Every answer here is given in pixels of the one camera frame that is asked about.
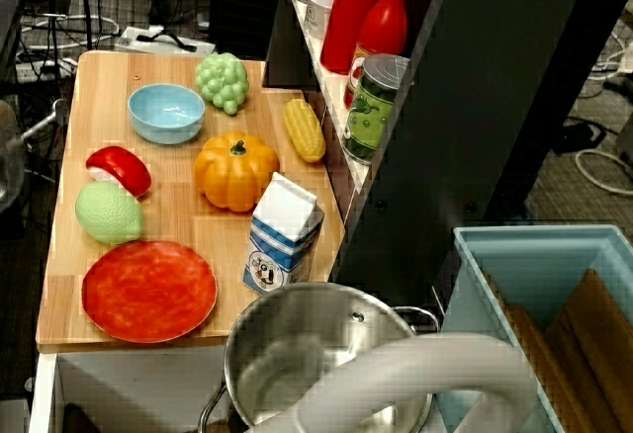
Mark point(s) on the light blue sink basin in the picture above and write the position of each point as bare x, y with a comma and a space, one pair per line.
534, 255

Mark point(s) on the grey metal bar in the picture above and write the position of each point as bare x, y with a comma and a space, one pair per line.
42, 124

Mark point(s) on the blue white milk carton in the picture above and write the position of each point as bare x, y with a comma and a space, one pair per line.
282, 240

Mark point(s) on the black shelf frame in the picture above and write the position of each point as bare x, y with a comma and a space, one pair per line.
445, 107

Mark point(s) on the white toy kitchen cabinet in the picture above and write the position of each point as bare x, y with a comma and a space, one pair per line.
133, 383

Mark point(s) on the white curved faucet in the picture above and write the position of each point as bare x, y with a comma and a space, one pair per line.
445, 359

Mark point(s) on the green peas can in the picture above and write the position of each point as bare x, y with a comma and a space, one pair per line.
371, 112

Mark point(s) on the red narrow neck bottle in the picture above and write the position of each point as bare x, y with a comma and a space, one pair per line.
386, 23

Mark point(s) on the yellow toy corn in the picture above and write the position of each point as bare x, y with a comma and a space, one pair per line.
304, 131

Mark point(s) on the brown wooden boards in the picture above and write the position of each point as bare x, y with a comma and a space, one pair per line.
593, 344

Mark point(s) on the red toy pepper slice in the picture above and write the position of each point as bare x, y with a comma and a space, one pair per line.
123, 168

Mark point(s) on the white lidded jar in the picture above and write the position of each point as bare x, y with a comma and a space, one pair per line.
319, 3

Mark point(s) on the orange toy pumpkin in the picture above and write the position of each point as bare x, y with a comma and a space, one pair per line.
232, 176

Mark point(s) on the red ketchup bottle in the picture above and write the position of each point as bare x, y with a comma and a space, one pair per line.
348, 13

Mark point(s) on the green toy lime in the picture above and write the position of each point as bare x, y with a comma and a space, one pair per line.
106, 213

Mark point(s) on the light blue bowl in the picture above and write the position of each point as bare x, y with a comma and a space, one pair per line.
165, 121

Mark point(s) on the orange red plate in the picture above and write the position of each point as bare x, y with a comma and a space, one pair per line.
148, 292

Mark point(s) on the stainless steel pot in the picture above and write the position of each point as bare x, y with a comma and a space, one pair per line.
277, 334

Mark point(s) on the white power strip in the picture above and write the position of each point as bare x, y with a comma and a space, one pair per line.
148, 43

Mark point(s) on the green toy grapes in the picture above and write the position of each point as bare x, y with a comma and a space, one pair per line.
220, 82

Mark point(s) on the white shelf board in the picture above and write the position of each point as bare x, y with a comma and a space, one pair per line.
332, 92

